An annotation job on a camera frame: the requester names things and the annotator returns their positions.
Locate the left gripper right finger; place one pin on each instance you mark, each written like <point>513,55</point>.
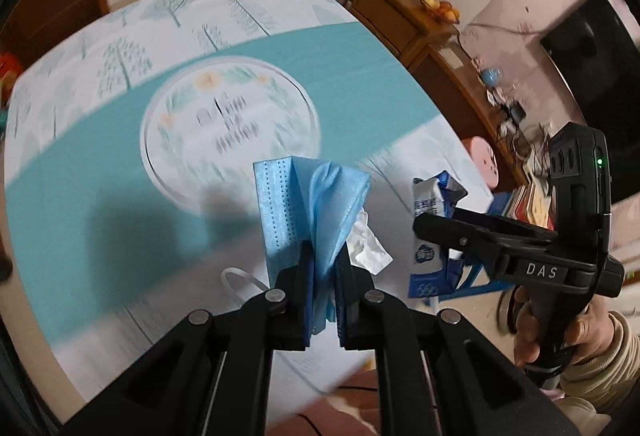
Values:
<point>351,283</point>

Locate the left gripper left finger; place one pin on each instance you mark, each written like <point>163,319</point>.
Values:
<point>294,319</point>

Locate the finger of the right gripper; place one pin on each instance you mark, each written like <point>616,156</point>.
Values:
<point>495,241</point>

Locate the white tissue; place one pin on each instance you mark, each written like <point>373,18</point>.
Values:
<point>364,249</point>

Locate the blue white wrapper bag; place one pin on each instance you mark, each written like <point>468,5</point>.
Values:
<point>431,270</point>

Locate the blue face mask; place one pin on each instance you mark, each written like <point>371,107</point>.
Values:
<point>308,201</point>

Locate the person right hand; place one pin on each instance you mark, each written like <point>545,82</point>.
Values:
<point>591,333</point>

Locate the black television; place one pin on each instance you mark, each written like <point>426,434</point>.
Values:
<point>599,62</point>

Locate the brown wooden cabinet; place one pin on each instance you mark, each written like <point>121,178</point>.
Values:
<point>429,50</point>

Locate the tree print tablecloth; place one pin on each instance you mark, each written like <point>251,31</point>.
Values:
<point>130,150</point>

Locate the fruit bowl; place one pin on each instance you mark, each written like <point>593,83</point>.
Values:
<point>442,10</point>

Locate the left brown wooden door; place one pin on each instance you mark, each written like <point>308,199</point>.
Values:
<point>34,27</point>

